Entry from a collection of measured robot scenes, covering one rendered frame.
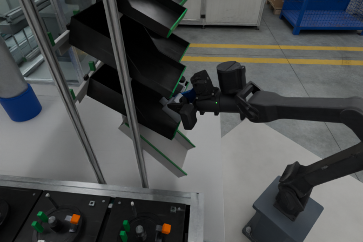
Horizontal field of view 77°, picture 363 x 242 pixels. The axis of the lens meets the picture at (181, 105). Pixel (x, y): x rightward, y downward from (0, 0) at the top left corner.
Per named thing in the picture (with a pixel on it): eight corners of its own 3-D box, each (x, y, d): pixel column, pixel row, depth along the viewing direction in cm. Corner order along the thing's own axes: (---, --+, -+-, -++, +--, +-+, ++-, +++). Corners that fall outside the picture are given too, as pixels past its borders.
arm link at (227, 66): (271, 106, 57) (270, 60, 51) (257, 123, 52) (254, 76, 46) (231, 99, 64) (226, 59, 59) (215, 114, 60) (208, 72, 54)
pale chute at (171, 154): (187, 149, 91) (195, 146, 88) (178, 177, 82) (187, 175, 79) (134, 102, 82) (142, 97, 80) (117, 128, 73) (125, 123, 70)
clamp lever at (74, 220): (78, 224, 69) (80, 215, 64) (75, 232, 67) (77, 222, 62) (66, 221, 68) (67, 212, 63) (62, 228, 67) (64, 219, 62)
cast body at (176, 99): (182, 114, 72) (196, 103, 67) (177, 123, 69) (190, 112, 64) (162, 96, 71) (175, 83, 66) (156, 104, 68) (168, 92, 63)
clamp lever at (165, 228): (162, 234, 67) (171, 224, 62) (161, 241, 65) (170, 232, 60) (150, 230, 66) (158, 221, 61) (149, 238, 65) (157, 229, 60)
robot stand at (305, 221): (301, 234, 79) (324, 207, 66) (279, 268, 72) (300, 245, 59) (264, 203, 87) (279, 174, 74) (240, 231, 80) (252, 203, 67)
